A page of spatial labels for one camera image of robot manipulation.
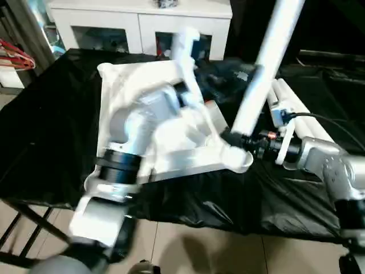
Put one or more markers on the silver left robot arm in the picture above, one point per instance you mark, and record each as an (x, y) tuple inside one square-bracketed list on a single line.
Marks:
[(128, 128)]

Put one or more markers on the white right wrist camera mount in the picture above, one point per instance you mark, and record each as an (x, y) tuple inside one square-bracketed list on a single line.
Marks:
[(277, 112)]

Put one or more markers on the white glass door cabinet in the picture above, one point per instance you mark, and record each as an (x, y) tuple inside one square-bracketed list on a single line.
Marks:
[(137, 20)]

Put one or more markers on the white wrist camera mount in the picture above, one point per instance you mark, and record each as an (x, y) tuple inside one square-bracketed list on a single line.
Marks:
[(185, 57), (277, 112)]

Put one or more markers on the dark patterned object on cabinet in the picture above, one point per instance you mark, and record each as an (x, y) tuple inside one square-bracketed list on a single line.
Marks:
[(165, 3)]

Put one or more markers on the black work surface mat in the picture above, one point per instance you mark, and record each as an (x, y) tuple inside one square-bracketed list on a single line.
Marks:
[(57, 128)]

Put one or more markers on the white plastic table top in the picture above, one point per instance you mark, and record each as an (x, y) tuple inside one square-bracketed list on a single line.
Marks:
[(122, 82)]

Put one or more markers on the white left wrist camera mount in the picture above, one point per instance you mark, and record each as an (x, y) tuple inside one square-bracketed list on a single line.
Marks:
[(185, 57)]

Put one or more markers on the red clothes hangers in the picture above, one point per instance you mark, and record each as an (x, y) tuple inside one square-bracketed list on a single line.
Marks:
[(20, 58)]

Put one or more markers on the grey curtain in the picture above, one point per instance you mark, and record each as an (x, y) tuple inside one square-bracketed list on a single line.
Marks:
[(28, 34)]

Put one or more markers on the black metal frame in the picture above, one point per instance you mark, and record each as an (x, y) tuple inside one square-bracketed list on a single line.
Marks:
[(328, 54)]

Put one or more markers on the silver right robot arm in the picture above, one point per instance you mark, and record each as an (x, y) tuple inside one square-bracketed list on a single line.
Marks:
[(322, 160)]

